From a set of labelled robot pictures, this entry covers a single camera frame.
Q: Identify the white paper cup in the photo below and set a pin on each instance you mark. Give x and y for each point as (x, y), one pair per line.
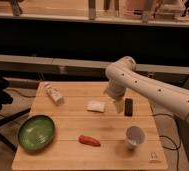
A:
(135, 136)

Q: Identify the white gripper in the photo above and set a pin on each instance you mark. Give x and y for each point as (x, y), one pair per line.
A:
(116, 92)

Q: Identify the red chili pepper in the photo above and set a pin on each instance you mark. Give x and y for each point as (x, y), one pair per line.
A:
(89, 141)

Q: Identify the black rectangular remote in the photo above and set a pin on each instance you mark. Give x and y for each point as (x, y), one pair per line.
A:
(128, 108)

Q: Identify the green plate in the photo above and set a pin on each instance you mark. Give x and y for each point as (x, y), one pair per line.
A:
(36, 133)

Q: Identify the white tube bottle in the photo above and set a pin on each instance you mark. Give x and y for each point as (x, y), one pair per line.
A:
(53, 93)

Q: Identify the white sponge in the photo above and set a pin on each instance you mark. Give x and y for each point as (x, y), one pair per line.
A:
(96, 106)

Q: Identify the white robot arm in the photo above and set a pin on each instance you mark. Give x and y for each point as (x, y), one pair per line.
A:
(122, 75)

